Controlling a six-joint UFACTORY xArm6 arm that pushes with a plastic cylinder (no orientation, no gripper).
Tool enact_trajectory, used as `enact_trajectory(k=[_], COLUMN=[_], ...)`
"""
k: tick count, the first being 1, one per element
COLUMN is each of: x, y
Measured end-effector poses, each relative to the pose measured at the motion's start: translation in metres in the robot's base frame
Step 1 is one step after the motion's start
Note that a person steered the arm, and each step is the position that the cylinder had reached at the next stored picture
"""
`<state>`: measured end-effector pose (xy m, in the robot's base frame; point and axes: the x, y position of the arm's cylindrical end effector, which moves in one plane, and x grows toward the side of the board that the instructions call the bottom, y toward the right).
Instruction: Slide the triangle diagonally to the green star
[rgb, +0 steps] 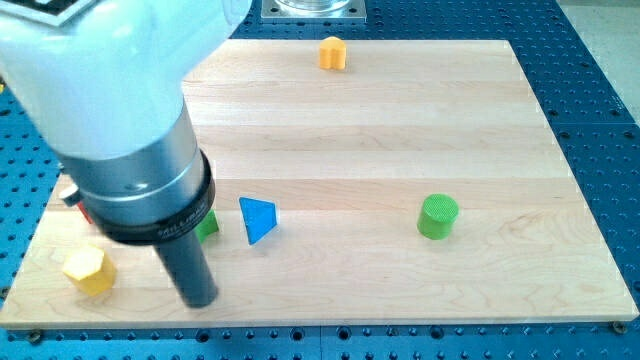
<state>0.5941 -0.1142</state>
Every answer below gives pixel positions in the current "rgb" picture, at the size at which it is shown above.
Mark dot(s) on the green cylinder block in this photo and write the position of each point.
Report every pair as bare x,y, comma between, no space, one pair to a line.
437,216

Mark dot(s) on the orange heart block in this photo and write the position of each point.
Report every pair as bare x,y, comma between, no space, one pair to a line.
332,54

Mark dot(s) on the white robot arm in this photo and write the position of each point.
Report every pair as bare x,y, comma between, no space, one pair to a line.
101,81

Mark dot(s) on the red block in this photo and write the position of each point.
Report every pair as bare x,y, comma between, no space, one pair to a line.
84,212

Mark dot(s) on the blue triangle block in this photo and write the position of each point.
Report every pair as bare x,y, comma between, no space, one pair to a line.
260,217

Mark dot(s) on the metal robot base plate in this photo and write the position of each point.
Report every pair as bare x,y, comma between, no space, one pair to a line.
313,9

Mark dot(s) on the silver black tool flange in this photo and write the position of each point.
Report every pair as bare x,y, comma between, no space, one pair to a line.
155,194

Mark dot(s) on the wooden board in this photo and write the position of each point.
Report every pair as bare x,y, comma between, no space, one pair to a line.
348,158

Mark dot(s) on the yellow hexagon block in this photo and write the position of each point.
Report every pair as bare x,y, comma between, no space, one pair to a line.
90,270

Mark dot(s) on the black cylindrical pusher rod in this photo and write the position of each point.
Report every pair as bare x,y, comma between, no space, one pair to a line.
184,261

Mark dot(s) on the green star block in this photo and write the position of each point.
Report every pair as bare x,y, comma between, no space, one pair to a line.
207,226

